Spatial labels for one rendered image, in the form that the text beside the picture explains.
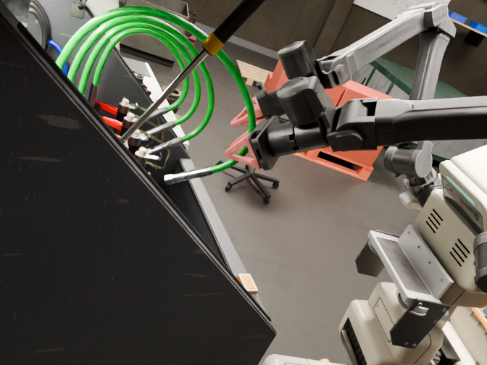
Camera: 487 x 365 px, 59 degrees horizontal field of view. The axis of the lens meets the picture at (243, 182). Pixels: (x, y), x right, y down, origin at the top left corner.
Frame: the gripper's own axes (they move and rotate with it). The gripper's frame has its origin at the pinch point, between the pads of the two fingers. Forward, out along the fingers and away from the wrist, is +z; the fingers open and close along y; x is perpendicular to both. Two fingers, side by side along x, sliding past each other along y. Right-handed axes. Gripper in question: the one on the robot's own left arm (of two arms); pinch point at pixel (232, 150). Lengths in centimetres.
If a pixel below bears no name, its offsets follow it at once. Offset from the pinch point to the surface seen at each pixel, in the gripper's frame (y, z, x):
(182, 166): -27.3, 37.5, 13.4
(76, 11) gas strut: -15, 34, -35
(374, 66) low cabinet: -573, 98, 157
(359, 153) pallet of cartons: -315, 76, 165
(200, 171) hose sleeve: 4.4, 6.1, 1.2
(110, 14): 6.7, 6.2, -30.6
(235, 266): 2.2, 11.2, 27.8
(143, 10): 4.5, 1.5, -29.2
